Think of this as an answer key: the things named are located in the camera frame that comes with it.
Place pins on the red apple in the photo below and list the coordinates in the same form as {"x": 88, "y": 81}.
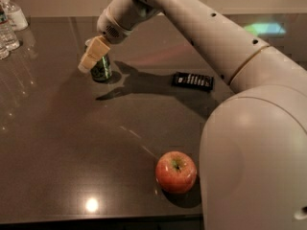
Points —
{"x": 175, "y": 172}

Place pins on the white hand sanitizer bottle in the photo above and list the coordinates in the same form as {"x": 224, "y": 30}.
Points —
{"x": 15, "y": 15}

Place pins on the clear bottle at edge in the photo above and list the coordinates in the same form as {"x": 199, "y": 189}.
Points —
{"x": 4, "y": 52}

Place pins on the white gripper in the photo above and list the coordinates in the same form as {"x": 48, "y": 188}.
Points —
{"x": 107, "y": 28}

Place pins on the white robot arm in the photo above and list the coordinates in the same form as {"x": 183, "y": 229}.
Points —
{"x": 253, "y": 154}

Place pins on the green soda can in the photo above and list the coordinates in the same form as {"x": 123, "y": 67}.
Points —
{"x": 101, "y": 71}

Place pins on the clear plastic water bottle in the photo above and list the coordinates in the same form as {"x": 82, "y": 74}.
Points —
{"x": 7, "y": 34}

